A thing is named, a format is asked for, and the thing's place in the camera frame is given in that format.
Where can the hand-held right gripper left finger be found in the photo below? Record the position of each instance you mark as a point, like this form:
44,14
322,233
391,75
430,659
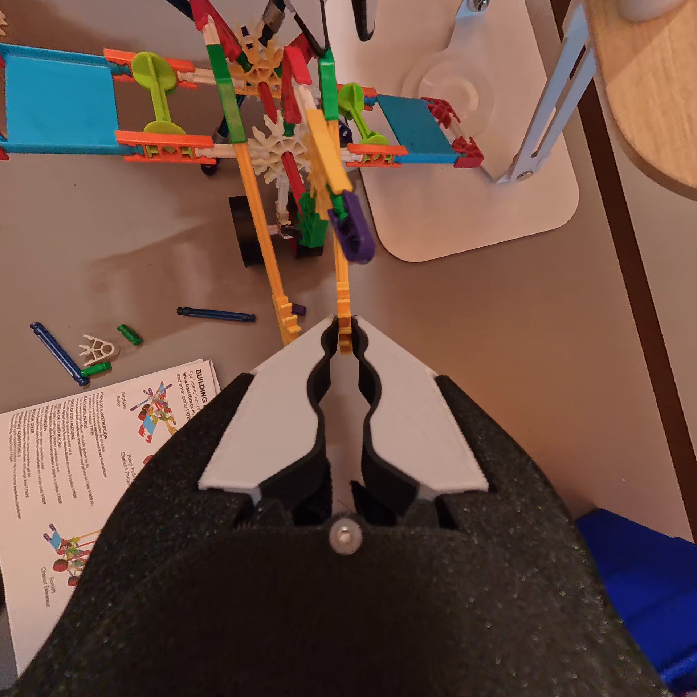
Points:
261,430

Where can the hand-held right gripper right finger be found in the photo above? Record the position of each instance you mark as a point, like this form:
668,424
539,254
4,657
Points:
419,430

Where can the blue plastic bin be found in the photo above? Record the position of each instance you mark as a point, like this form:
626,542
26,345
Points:
648,588

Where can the dark blue rod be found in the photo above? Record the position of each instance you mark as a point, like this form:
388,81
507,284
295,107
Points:
215,314
59,354

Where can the colourful construction toy model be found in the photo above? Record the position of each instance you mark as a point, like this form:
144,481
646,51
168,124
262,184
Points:
60,103

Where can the grey connector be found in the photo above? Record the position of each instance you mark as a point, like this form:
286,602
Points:
99,350

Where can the green short rod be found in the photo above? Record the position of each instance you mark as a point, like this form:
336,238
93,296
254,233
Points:
129,334
96,369

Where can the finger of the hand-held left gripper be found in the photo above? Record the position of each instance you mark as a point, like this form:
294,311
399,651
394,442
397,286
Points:
365,19
316,27

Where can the white instruction booklet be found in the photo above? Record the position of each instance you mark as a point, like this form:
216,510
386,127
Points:
65,463

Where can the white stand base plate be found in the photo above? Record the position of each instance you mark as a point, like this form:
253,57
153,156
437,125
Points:
479,218

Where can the wooden stand board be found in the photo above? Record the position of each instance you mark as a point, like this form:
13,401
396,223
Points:
653,98

